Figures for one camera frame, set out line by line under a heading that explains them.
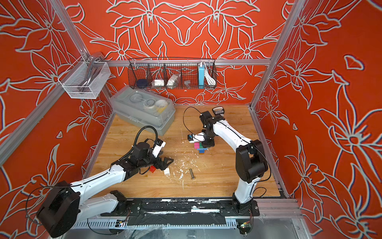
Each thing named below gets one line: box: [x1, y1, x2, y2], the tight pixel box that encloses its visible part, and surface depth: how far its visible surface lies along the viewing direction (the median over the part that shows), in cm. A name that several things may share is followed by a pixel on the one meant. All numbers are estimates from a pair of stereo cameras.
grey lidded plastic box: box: [109, 85, 176, 136], surface depth 99 cm
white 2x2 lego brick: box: [163, 167, 171, 176], surface depth 85 cm
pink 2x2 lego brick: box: [193, 141, 200, 149], surface depth 87 cm
